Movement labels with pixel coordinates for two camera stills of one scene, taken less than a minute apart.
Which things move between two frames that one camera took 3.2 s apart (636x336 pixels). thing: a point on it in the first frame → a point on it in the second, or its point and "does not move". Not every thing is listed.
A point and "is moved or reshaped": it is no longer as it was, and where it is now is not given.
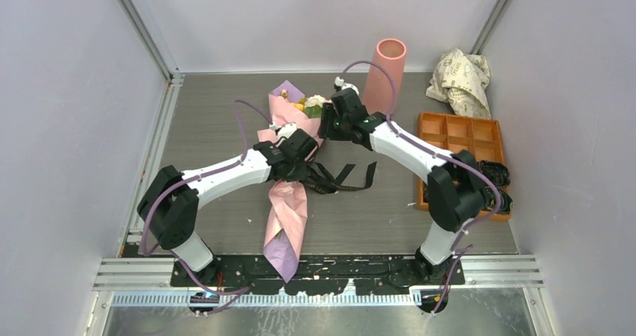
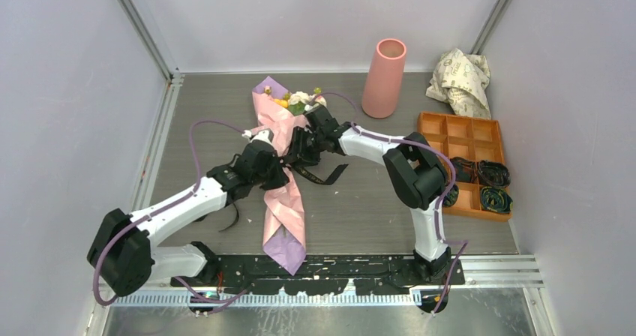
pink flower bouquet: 286,225 is moved or reshaped
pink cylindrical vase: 378,91 does not move
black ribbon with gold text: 323,182 is moved or reshaped
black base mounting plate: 316,274 does not move
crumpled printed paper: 460,79 does not move
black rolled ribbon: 497,173 does not move
